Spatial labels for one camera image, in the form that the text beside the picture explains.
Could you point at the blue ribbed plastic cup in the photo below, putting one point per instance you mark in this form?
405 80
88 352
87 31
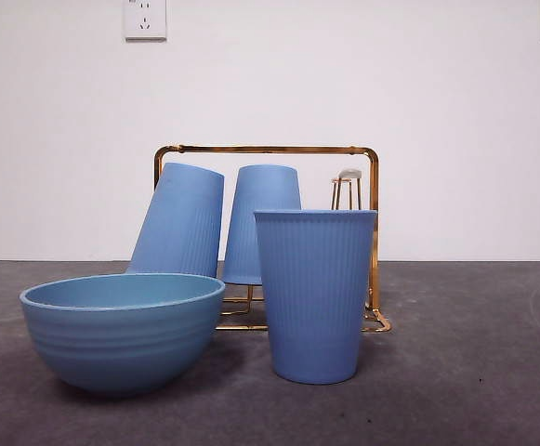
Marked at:
176 223
313 297
262 190

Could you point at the white wall socket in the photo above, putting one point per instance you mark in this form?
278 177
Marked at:
145 18

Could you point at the blue ribbed bowl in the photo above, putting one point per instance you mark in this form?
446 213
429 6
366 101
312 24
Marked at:
121 344

